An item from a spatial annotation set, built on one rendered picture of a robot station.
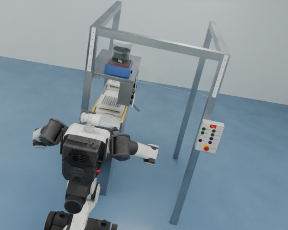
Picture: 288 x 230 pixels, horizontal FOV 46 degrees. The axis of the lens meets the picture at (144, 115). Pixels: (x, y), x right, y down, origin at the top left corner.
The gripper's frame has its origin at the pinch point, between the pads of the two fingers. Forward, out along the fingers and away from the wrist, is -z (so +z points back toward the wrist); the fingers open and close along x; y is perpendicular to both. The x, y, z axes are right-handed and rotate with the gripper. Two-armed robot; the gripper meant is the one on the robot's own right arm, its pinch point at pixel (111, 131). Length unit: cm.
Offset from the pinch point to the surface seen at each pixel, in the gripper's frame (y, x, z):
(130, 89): 17.8, -27.6, -16.2
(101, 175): 14, 73, -35
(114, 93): 35, 8, -80
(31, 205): -51, 97, -36
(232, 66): 333, 43, -234
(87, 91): -12.9, -21.3, -28.0
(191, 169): 69, 31, 22
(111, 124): 10.2, 8.7, -24.1
